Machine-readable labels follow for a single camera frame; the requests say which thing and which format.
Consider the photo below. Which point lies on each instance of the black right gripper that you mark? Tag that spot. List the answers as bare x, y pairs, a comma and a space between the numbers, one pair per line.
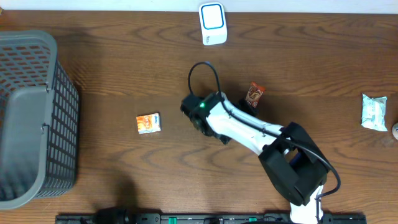
245, 107

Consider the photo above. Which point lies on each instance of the red chocolate bar wrapper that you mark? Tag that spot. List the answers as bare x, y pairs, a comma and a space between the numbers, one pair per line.
254, 94

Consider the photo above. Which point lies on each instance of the orange small box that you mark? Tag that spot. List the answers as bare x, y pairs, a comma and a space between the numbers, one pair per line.
148, 123

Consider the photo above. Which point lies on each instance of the mint green wipes packet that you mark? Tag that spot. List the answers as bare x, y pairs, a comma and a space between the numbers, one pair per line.
373, 113

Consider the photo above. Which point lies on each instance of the green lid jar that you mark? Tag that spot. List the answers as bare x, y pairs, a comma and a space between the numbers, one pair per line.
395, 130

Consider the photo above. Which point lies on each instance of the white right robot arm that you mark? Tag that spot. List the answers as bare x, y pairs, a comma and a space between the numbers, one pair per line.
292, 161

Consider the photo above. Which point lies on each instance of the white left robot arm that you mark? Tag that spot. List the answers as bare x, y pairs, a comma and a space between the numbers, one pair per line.
114, 215

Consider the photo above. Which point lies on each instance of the white barcode scanner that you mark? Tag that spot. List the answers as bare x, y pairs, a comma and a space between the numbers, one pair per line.
213, 23

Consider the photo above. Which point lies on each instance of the grey plastic basket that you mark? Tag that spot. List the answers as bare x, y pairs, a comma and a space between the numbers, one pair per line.
39, 120

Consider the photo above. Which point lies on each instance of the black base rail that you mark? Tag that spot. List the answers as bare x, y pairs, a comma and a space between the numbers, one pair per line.
155, 218

